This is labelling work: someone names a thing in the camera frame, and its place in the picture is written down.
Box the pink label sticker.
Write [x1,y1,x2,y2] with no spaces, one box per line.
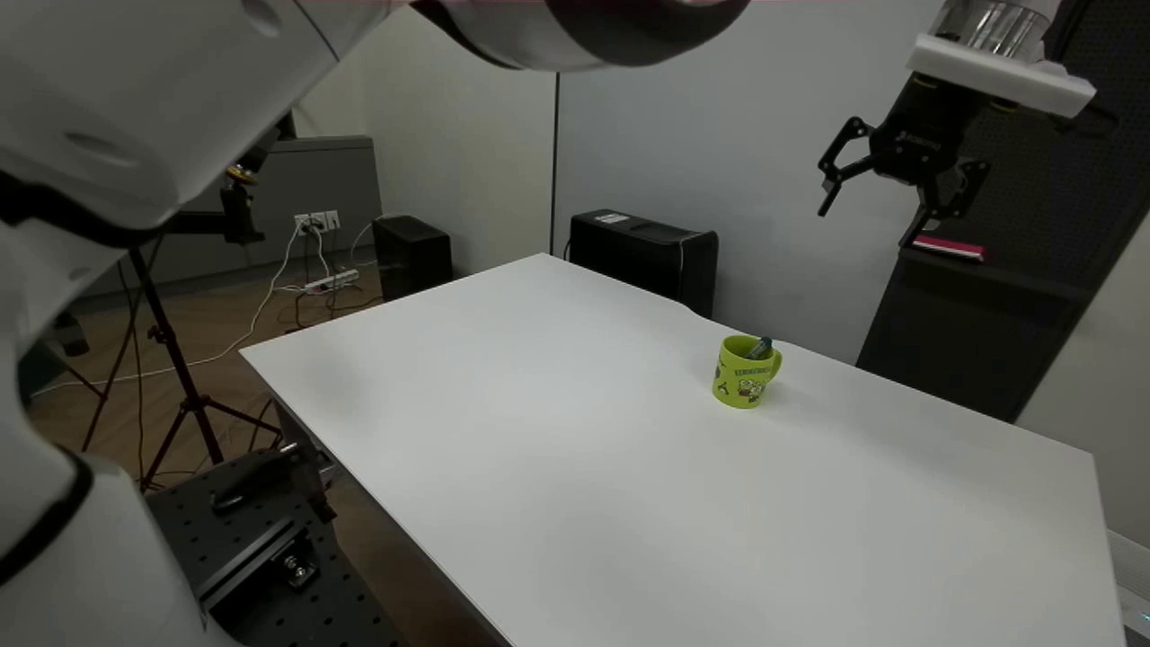
[910,233,988,267]

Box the white floor power strip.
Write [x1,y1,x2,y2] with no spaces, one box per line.
[297,267,364,297]

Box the black camera tripod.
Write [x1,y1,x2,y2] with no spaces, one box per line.
[50,110,290,488]

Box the large black computer box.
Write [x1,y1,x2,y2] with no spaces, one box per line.
[569,203,721,319]

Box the small black box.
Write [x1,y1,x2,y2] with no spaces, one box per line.
[371,210,457,300]

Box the black clamp handle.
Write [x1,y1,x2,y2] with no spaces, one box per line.
[212,450,306,517]

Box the tall black column panel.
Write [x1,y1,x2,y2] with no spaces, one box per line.
[855,0,1150,422]

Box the white power cable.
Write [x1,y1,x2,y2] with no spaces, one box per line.
[175,226,316,377]

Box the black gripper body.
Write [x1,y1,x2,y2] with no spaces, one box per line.
[871,70,970,184]

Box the black perforated breadboard base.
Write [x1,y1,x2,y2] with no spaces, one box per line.
[139,444,409,647]

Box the lime green printed cup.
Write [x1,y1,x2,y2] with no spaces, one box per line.
[709,330,787,412]

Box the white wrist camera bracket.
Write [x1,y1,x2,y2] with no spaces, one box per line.
[910,32,1099,120]

